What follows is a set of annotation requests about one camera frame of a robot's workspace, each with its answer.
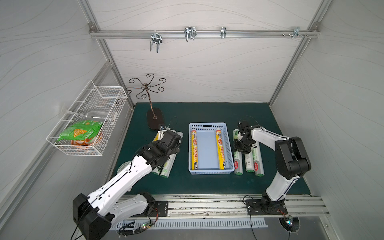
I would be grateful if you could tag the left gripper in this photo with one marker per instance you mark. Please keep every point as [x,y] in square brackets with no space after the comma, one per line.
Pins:
[173,140]

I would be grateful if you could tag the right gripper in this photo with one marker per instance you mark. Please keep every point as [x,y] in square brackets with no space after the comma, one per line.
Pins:
[242,144]

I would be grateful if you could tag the yellow wrap roll chef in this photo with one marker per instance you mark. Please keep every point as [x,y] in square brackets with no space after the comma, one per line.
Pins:
[220,148]

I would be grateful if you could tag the yellow wrap roll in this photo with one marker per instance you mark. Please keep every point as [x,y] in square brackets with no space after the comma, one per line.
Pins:
[159,135]
[194,150]

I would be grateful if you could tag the blue plastic basket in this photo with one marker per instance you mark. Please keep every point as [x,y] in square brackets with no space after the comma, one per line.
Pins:
[208,162]

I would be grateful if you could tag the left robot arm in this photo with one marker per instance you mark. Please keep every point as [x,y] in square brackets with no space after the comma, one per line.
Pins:
[96,213]

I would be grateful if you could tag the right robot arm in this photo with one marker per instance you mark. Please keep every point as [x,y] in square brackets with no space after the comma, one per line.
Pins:
[292,160]

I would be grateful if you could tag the white green grape wrap roll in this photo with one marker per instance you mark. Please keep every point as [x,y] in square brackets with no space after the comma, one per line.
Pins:
[238,160]

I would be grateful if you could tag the white green roll right outer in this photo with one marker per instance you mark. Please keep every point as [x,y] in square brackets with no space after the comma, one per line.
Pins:
[254,162]

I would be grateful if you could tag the white patterned round fan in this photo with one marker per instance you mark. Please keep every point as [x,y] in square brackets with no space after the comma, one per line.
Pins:
[123,166]

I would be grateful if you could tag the orange snack bag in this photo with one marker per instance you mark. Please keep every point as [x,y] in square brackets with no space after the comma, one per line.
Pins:
[88,142]

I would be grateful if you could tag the green snack bag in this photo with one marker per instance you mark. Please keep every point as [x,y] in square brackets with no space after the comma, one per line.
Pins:
[80,131]

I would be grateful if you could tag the white vent strip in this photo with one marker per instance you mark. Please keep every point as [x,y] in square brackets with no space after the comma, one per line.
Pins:
[233,223]

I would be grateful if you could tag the metal double hook left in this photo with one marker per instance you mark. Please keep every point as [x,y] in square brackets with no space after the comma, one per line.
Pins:
[156,40]

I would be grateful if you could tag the metal double hook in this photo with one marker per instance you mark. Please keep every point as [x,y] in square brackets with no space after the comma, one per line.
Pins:
[190,33]
[156,40]

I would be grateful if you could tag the metal single hook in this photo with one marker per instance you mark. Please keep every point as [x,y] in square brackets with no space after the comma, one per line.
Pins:
[223,32]

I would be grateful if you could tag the metal double hook middle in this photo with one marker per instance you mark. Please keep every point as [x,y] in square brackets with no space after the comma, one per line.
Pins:
[190,33]

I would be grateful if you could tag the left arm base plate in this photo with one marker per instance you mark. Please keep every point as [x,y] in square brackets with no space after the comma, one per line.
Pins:
[155,209]

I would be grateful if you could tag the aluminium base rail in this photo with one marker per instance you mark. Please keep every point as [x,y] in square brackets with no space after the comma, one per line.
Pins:
[209,206]

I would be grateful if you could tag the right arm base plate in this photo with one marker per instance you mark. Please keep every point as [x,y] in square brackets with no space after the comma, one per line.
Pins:
[261,207]

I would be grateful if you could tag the white wire wall basket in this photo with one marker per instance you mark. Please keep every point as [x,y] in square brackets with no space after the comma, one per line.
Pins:
[95,103]

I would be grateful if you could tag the aluminium top rail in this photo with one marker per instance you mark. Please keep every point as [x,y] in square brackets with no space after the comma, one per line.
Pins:
[201,34]

